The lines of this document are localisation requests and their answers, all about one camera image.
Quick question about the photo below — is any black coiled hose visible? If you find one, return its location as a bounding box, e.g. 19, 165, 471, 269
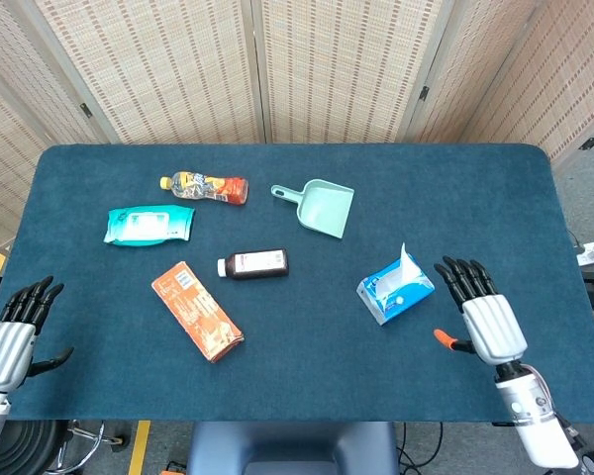
0, 420, 63, 475

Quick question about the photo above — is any orange cardboard box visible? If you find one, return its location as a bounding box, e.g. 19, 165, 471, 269
150, 260, 246, 364

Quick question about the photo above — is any blue felt table cloth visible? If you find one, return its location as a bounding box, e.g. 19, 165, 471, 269
0, 142, 594, 426

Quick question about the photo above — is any black and silver right hand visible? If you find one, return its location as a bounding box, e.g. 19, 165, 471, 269
433, 255, 529, 368

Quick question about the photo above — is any black floor cable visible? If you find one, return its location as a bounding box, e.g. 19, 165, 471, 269
394, 422, 446, 475

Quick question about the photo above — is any white tissue sheet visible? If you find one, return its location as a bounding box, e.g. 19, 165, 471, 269
398, 241, 423, 284

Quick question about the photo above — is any black and silver left hand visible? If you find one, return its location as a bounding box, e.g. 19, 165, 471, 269
0, 275, 75, 393

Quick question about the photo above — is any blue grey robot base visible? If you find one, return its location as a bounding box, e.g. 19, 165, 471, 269
185, 421, 402, 475

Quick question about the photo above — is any teal wet wipes pack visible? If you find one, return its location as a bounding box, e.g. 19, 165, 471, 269
102, 204, 196, 247

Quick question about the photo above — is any mint green dustpan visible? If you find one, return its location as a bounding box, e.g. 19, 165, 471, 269
270, 179, 355, 240

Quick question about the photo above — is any blue tissue pack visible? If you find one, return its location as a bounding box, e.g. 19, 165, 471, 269
355, 261, 436, 327

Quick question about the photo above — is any brown medicine bottle white cap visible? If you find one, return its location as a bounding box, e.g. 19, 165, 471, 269
216, 247, 290, 281

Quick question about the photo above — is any clear orange-label drink bottle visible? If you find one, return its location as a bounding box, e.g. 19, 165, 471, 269
158, 170, 249, 205

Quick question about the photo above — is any chrome stool base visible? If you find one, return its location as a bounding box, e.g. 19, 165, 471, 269
53, 420, 132, 475

